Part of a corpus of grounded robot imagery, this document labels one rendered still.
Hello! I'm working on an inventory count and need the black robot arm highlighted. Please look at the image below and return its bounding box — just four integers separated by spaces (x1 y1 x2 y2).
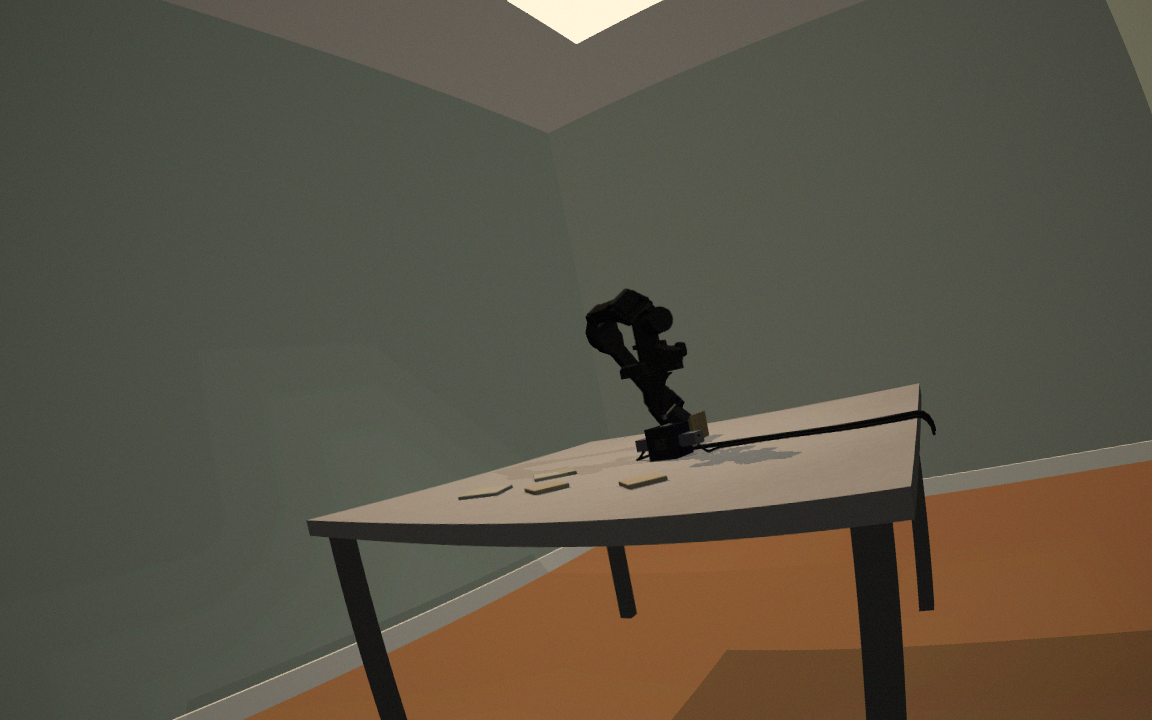
585 289 691 425

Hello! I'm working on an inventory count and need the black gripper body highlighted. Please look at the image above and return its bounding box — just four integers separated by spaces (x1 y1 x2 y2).
620 336 683 380

